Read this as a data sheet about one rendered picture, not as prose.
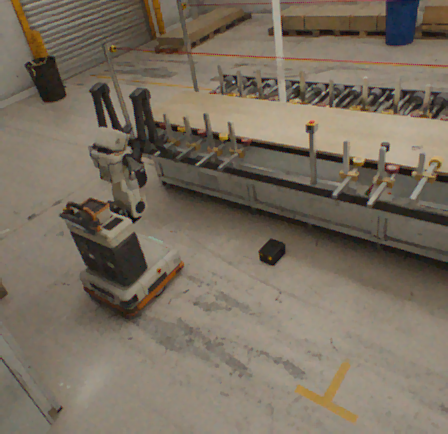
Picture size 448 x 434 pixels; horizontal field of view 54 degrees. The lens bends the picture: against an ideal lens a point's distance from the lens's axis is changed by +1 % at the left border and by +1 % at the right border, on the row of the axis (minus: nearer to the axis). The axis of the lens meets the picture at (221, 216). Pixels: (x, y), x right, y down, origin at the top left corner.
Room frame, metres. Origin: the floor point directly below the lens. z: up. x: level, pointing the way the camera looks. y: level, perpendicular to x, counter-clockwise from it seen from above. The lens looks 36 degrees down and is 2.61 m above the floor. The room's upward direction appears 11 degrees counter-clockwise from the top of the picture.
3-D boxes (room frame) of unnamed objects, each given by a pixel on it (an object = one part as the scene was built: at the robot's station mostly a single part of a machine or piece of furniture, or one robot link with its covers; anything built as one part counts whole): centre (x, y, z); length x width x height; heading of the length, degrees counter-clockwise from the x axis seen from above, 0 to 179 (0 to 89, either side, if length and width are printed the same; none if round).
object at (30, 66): (8.48, 2.73, 0.36); 0.59 x 0.58 x 0.73; 47
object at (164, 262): (2.85, 0.85, 0.16); 0.67 x 0.64 x 0.25; 137
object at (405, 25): (7.74, -3.72, 0.36); 0.59 x 0.57 x 0.73; 137
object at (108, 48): (4.25, 0.71, 1.20); 0.15 x 0.12 x 1.00; 47
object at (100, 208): (2.77, 0.93, 0.87); 0.23 x 0.15 x 0.11; 47
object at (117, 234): (2.79, 0.91, 0.59); 0.55 x 0.34 x 0.83; 47
